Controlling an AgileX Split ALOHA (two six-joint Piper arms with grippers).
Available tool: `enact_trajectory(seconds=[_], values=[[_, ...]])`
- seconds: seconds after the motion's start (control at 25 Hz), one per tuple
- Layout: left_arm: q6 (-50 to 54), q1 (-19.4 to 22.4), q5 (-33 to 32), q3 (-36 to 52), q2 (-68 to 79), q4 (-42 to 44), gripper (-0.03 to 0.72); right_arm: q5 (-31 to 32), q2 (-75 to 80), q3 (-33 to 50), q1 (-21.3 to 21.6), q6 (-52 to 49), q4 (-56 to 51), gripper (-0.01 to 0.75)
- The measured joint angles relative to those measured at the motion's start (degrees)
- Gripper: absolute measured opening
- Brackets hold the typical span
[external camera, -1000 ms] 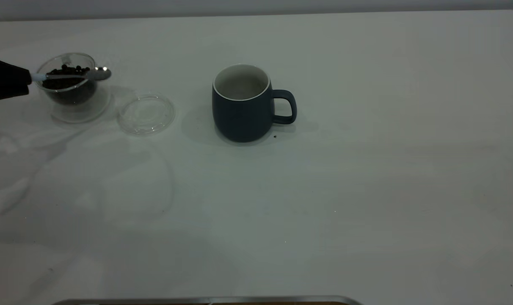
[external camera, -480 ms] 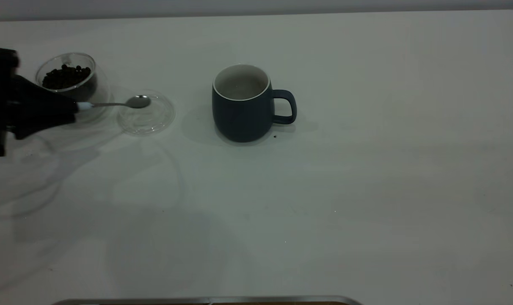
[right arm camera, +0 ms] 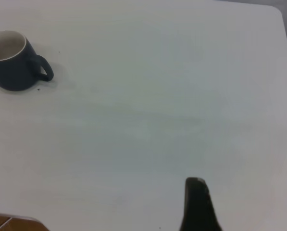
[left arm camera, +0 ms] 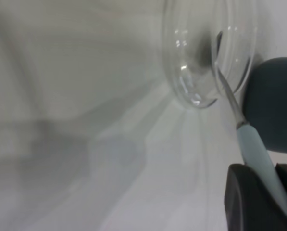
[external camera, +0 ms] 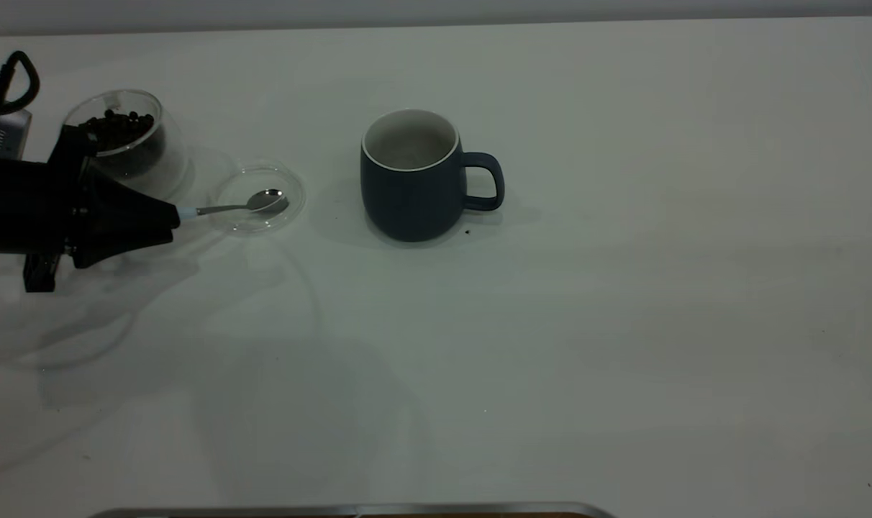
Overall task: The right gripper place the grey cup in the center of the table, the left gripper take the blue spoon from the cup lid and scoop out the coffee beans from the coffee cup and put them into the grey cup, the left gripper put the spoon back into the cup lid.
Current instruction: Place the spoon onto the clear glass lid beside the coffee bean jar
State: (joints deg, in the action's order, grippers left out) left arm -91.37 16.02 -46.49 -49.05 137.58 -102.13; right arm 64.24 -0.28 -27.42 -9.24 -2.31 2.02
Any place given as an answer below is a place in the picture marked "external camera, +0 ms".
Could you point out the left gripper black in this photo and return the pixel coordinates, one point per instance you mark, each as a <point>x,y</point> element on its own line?
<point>22,205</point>

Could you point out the dark grey-blue ceramic mug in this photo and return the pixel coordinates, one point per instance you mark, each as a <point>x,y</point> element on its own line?
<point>411,201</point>

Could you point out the black beans in jar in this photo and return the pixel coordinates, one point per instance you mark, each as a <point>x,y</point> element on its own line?
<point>123,129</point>

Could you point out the clear round glass lid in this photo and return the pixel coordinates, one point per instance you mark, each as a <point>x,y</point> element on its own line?
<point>260,216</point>

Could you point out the clear double-wall glass jar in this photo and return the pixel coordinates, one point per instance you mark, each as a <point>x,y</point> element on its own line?
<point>159,158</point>

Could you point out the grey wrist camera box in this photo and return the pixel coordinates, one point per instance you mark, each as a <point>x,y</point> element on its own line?
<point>4,137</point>

